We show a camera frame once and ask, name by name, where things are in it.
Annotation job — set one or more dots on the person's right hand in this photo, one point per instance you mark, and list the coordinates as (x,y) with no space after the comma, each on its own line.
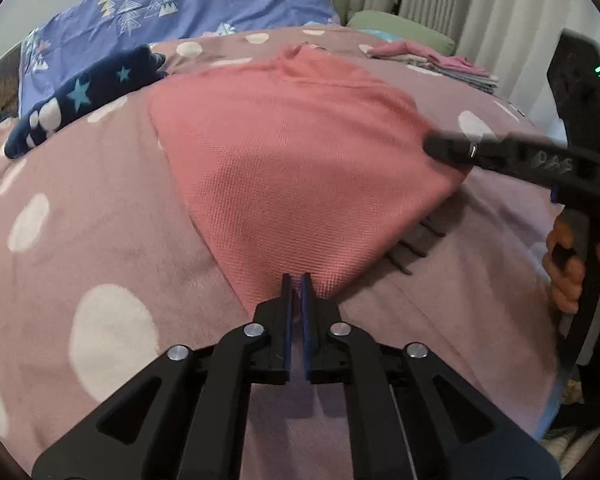
(562,270)

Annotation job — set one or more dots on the brown headboard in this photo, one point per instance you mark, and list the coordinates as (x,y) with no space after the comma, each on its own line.
(0,85)

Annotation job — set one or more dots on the pink knitted garment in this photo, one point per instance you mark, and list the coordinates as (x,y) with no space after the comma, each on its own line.
(290,160)

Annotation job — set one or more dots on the green pillow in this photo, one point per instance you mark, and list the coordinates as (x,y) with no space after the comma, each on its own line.
(405,25)

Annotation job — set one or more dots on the pink polka dot blanket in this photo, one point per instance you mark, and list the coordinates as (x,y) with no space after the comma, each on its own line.
(105,220)

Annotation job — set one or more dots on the stack of folded clothes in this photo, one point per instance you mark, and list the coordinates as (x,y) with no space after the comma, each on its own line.
(445,62)

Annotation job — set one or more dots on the grey curtain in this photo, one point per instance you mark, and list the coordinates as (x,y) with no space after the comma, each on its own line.
(480,5)

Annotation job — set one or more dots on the blue tree print sheet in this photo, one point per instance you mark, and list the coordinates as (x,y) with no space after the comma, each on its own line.
(200,5)

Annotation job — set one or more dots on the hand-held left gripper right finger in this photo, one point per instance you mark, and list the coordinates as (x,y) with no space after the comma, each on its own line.
(307,335)

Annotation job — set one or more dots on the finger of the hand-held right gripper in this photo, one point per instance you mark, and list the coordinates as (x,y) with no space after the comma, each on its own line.
(480,152)

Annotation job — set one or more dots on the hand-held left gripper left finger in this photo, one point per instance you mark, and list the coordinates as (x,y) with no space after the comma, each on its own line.
(287,340)

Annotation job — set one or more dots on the navy star fleece blanket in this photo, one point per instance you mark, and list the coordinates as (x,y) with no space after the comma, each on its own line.
(80,95)

